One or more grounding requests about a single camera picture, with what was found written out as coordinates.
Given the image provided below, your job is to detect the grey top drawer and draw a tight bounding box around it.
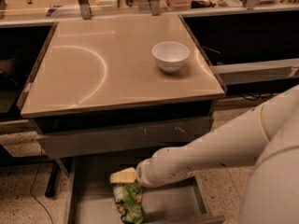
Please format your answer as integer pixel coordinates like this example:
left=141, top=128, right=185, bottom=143
left=36, top=116, right=213, bottom=159

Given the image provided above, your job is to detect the open middle drawer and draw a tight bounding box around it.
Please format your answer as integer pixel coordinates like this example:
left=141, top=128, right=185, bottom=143
left=64, top=147, right=225, bottom=224

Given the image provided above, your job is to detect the white bowl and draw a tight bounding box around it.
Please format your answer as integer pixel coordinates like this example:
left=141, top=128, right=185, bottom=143
left=151, top=41, right=190, bottom=73

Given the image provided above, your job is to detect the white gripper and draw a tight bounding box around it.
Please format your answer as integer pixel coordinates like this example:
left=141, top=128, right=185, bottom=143
left=110, top=159, right=155, bottom=188

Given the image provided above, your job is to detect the grey drawer cabinet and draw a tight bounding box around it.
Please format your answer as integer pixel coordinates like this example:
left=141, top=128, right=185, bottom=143
left=16, top=13, right=227, bottom=161

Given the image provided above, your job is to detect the black table leg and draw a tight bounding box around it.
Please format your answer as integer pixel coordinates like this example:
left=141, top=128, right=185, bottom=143
left=45, top=162, right=60, bottom=198

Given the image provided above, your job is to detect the green rice chip bag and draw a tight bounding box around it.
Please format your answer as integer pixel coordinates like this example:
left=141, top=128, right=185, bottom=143
left=112, top=182, right=145, bottom=224

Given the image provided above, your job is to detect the metal post left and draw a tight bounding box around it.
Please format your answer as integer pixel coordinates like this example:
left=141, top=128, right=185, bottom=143
left=78, top=0, right=92, bottom=20

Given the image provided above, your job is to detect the black floor cable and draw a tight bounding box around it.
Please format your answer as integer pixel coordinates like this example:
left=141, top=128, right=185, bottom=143
left=29, top=147, right=54, bottom=224

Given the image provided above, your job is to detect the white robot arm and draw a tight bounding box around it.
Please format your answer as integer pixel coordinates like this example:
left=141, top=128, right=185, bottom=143
left=110, top=86, right=299, bottom=224

